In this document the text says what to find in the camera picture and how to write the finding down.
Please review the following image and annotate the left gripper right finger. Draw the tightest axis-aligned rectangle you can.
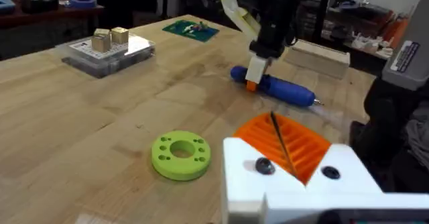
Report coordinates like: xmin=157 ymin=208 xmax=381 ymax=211
xmin=271 ymin=112 xmax=383 ymax=194

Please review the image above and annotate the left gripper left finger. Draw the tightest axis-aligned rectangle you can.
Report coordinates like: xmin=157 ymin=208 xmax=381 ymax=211
xmin=223 ymin=112 xmax=306 ymax=224

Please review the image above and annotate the blue electric screwdriver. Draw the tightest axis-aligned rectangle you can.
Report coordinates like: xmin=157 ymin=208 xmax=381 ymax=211
xmin=230 ymin=65 xmax=324 ymax=109

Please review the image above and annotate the cream folded card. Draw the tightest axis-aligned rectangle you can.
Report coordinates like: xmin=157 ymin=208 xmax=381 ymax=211
xmin=212 ymin=0 xmax=262 ymax=41

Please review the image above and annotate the pale wooden box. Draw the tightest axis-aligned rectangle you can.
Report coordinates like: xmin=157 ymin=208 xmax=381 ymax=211
xmin=283 ymin=39 xmax=351 ymax=80

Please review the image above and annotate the green disc with holes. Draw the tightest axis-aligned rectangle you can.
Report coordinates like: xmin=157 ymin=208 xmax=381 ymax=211
xmin=151 ymin=129 xmax=212 ymax=182

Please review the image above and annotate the green board with toy blocks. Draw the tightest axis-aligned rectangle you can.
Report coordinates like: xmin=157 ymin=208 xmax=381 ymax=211
xmin=162 ymin=19 xmax=221 ymax=44

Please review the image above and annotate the cluttered shelf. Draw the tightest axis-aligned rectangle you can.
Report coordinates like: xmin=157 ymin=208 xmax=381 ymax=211
xmin=320 ymin=0 xmax=412 ymax=61

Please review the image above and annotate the clear plastic parts box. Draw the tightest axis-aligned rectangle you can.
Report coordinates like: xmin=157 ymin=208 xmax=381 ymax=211
xmin=55 ymin=32 xmax=157 ymax=79

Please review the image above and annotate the dark red side table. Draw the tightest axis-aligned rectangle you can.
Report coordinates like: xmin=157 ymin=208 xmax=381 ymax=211
xmin=0 ymin=2 xmax=105 ymax=62

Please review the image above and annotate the black box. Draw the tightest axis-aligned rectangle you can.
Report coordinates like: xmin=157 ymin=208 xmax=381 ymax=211
xmin=21 ymin=0 xmax=60 ymax=14

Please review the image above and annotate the blue ring-shaped part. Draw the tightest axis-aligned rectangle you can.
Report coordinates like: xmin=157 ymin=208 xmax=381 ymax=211
xmin=65 ymin=0 xmax=98 ymax=9

